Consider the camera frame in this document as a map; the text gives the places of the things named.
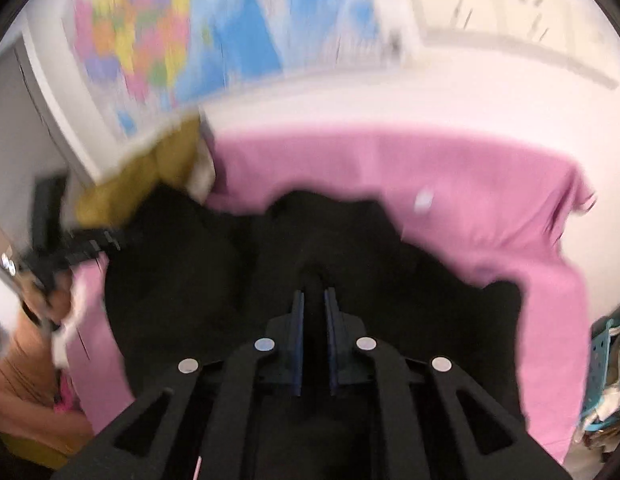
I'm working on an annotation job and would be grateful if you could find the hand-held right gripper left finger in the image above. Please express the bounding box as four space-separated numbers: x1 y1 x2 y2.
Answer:
50 287 307 480

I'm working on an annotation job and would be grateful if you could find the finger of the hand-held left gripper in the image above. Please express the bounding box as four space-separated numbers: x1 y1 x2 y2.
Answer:
65 226 128 267

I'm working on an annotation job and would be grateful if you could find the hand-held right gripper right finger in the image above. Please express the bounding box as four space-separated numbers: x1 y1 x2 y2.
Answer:
324 287 573 480

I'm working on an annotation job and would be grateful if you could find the black jacket with gold buttons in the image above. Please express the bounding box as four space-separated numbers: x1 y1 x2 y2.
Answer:
102 185 533 480

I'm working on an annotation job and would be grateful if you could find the cream clothes pile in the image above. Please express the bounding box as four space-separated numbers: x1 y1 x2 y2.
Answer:
187 132 218 203

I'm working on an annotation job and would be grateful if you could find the person's left hand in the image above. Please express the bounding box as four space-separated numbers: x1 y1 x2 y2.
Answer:
37 280 76 333

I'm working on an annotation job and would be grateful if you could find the white cloth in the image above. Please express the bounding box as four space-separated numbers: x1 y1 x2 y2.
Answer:
52 255 111 368

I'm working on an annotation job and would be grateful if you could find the tan coat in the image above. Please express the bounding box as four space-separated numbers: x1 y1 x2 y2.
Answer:
72 115 206 233

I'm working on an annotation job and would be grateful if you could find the grey door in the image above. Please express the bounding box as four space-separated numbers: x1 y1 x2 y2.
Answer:
0 30 98 291

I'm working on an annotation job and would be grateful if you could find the blue plastic basket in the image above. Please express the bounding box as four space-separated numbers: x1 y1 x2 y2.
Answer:
577 315 620 436

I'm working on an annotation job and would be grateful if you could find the colourful wall map poster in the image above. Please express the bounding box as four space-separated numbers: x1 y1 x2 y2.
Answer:
62 0 406 136

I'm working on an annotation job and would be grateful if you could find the white wall chart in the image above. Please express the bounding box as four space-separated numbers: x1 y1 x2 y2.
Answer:
405 0 620 91

